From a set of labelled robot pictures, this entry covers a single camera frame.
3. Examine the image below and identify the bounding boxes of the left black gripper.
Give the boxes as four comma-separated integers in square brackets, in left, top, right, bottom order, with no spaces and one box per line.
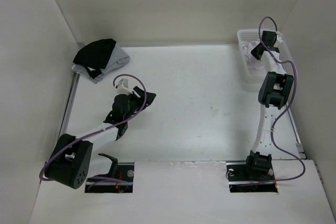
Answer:
[123,87,155,122]

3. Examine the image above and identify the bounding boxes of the white tank top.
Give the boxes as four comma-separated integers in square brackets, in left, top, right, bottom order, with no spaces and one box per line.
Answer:
[241,40,265,71]

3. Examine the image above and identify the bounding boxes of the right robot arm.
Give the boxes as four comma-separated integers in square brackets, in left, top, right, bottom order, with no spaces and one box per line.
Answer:
[243,30,294,181]

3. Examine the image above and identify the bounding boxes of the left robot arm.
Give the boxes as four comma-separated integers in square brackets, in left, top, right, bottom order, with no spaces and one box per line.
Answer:
[40,86,156,189]

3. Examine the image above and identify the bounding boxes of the grey folded tank top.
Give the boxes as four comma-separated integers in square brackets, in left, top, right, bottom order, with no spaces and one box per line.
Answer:
[72,44,131,84]

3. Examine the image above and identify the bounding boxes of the black folded tank top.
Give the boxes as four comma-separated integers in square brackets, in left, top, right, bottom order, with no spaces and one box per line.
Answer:
[73,38,116,79]

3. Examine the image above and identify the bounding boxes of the white plastic basket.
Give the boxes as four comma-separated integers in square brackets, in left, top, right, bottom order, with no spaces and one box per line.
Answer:
[237,28,293,84]

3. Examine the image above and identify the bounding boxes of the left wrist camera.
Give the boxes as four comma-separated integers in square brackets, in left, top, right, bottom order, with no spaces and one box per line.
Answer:
[115,78,132,95]

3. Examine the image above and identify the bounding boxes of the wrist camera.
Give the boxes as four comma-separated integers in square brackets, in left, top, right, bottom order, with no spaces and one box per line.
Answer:
[115,78,132,95]
[275,34,284,44]

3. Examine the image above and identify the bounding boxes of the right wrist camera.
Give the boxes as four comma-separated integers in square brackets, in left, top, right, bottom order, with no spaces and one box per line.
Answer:
[275,34,284,44]

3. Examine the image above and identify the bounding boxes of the left aluminium table rail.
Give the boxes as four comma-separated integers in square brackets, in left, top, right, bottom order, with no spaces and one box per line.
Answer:
[56,40,85,141]

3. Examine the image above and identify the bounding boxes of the aluminium table rail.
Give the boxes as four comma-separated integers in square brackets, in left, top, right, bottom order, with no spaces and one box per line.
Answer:
[288,109,307,159]
[56,40,85,141]

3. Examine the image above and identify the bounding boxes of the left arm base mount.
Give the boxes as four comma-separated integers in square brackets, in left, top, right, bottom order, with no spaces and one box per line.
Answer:
[85,153,135,194]

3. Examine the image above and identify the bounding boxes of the right aluminium table rail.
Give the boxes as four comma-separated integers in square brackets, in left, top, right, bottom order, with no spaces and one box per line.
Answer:
[288,109,307,159]

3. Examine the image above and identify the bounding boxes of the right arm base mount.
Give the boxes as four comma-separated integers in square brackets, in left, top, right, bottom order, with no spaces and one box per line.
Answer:
[226,162,278,193]

